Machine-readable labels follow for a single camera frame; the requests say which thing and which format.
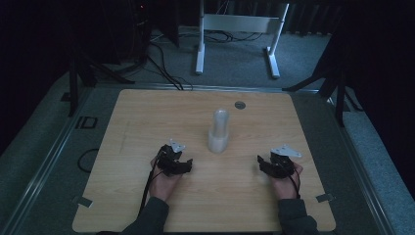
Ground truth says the person's left hand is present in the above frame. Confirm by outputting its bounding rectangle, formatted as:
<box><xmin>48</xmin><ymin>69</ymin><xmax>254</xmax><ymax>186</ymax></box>
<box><xmin>149</xmin><ymin>156</ymin><xmax>184</xmax><ymax>203</ymax></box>

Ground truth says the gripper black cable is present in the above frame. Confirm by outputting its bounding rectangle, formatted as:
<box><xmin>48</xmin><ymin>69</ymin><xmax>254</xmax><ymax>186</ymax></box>
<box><xmin>137</xmin><ymin>158</ymin><xmax>164</xmax><ymax>217</ymax></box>
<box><xmin>288</xmin><ymin>164</ymin><xmax>301</xmax><ymax>200</ymax></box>

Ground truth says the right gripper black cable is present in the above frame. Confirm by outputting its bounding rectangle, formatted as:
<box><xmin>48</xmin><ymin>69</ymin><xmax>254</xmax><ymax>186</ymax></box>
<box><xmin>288</xmin><ymin>164</ymin><xmax>301</xmax><ymax>200</ymax></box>

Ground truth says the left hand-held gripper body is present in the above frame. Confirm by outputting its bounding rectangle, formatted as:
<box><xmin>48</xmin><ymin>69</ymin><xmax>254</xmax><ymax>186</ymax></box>
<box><xmin>158</xmin><ymin>138</ymin><xmax>187</xmax><ymax>177</ymax></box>

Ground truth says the translucent plastic cup stack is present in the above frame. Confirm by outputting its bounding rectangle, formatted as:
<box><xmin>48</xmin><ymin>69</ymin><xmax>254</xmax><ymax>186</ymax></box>
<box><xmin>207</xmin><ymin>108</ymin><xmax>231</xmax><ymax>155</ymax></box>

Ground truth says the white metal stand frame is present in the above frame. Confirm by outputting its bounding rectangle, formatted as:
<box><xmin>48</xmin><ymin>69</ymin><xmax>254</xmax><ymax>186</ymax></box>
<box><xmin>195</xmin><ymin>0</ymin><xmax>291</xmax><ymax>80</ymax></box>

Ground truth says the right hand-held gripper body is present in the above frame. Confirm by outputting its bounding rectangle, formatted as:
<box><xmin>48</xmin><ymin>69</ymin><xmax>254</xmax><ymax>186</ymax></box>
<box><xmin>269</xmin><ymin>143</ymin><xmax>303</xmax><ymax>179</ymax></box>

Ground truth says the black tripod stand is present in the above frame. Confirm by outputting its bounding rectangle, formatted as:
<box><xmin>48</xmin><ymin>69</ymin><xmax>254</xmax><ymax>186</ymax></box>
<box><xmin>282</xmin><ymin>32</ymin><xmax>364</xmax><ymax>128</ymax></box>
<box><xmin>67</xmin><ymin>48</ymin><xmax>135</xmax><ymax>118</ymax></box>

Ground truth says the black floor cable loop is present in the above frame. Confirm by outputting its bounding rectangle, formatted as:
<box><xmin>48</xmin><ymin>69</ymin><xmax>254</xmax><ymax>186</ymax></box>
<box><xmin>76</xmin><ymin>148</ymin><xmax>100</xmax><ymax>174</ymax></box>

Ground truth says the person's right hand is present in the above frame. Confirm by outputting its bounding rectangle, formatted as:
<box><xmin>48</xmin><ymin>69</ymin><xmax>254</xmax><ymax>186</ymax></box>
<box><xmin>268</xmin><ymin>162</ymin><xmax>304</xmax><ymax>201</ymax></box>

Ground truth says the dark equipment rack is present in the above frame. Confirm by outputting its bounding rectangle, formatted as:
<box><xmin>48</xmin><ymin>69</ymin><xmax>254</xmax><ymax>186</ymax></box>
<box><xmin>97</xmin><ymin>0</ymin><xmax>153</xmax><ymax>67</ymax></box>

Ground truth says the black floor cable bundle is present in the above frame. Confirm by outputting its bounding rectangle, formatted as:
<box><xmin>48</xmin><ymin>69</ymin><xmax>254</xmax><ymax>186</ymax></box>
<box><xmin>143</xmin><ymin>30</ymin><xmax>194</xmax><ymax>91</ymax></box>

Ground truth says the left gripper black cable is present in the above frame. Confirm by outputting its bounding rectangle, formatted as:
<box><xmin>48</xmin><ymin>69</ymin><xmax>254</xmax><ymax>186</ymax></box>
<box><xmin>137</xmin><ymin>158</ymin><xmax>164</xmax><ymax>217</ymax></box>

